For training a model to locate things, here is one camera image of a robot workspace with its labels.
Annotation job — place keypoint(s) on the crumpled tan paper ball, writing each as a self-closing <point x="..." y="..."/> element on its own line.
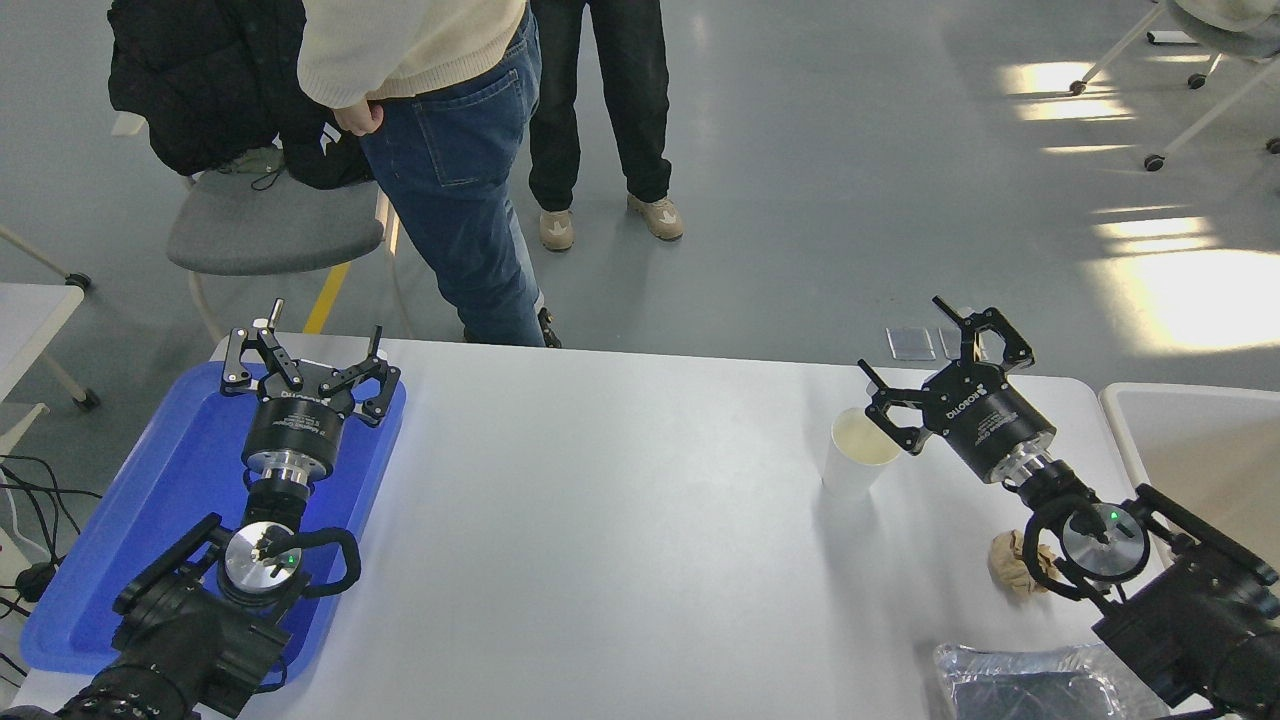
<point x="1010" y="565"/>

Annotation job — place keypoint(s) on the large pale bin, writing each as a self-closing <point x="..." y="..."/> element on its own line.
<point x="1200" y="450"/>

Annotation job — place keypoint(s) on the blue plastic tray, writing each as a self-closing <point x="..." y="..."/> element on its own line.
<point x="150" y="500"/>

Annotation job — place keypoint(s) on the white paper cup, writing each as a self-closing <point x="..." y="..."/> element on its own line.
<point x="850" y="475"/>

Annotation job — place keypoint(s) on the person's left hand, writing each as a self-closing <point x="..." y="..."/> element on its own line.
<point x="358" y="118"/>

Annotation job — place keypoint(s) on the black jacket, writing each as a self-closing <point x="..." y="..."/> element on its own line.
<point x="200" y="80"/>

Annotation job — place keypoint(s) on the white-legged wheeled chair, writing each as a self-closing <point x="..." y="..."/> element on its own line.
<point x="1215" y="40"/>

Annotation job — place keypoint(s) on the silver foil tray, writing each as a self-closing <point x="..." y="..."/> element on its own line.
<point x="1000" y="680"/>

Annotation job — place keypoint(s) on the black power plug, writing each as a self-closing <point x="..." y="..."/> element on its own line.
<point x="36" y="582"/>

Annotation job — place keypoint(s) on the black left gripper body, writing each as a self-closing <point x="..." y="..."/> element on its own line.
<point x="295" y="425"/>

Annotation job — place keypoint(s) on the metal floor plate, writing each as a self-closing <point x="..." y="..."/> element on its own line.
<point x="910" y="343"/>
<point x="948" y="345"/>

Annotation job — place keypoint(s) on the white side table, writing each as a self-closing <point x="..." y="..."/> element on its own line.
<point x="30" y="320"/>

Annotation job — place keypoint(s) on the person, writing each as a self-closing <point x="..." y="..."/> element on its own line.
<point x="460" y="200"/>
<point x="560" y="100"/>

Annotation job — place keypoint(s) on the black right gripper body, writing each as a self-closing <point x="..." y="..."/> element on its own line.
<point x="990" y="420"/>

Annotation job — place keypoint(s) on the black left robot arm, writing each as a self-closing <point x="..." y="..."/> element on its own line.
<point x="190" y="640"/>

